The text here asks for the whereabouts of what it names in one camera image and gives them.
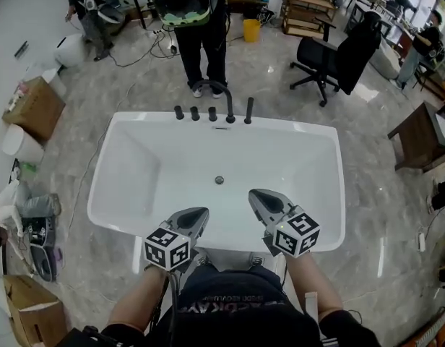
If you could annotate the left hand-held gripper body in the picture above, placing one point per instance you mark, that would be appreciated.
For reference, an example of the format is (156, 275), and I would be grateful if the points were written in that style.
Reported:
(167, 248)

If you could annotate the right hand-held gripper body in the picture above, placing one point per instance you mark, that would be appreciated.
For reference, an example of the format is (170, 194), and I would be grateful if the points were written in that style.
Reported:
(296, 235)

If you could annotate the white bathtub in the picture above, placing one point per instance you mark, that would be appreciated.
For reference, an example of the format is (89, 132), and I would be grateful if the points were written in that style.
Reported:
(161, 193)

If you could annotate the round metal drain stopper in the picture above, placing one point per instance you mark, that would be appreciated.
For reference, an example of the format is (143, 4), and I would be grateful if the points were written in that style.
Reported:
(219, 180)

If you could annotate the person's left forearm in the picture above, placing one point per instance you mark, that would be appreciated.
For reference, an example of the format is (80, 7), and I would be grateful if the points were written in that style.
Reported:
(136, 298)

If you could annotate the person's right forearm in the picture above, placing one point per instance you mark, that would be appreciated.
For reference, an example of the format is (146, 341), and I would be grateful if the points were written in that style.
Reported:
(313, 284)

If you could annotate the person's black shirt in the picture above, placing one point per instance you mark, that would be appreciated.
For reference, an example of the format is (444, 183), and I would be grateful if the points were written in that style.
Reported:
(237, 313)

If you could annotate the black bag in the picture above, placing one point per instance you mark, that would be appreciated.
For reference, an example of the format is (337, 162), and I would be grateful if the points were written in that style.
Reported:
(43, 255)

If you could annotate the white power strip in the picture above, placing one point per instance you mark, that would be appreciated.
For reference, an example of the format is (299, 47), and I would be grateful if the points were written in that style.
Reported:
(421, 241)

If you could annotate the black hand shower wand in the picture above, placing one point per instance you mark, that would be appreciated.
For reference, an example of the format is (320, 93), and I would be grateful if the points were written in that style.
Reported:
(249, 110)

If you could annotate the black faucet knob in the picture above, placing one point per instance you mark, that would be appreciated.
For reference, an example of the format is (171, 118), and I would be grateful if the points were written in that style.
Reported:
(194, 113)
(212, 114)
(179, 112)

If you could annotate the grey jeans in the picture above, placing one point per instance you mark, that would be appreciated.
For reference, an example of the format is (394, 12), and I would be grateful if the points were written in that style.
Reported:
(38, 204)

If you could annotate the open cardboard box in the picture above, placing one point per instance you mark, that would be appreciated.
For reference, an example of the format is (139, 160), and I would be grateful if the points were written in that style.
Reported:
(31, 313)

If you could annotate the dark wooden side table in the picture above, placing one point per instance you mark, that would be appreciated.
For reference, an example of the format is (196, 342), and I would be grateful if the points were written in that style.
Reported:
(421, 136)

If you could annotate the white cylindrical bin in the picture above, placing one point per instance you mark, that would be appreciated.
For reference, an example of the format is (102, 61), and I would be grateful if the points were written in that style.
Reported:
(22, 145)

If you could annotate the black office chair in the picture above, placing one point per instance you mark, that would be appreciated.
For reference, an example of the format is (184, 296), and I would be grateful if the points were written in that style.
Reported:
(316, 56)

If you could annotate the closed cardboard box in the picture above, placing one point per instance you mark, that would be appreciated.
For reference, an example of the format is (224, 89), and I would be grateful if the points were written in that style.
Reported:
(36, 107)

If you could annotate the black jacket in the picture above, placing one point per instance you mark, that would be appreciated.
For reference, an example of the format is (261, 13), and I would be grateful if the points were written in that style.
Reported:
(359, 49)

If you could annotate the yellow bucket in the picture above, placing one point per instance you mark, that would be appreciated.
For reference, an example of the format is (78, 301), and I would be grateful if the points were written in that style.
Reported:
(251, 31)

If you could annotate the wooden shelf rack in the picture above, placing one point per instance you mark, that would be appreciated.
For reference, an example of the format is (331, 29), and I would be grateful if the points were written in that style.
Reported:
(305, 9)

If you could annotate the green and black backpack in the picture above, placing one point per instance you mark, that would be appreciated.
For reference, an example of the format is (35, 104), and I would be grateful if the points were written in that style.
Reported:
(182, 2)

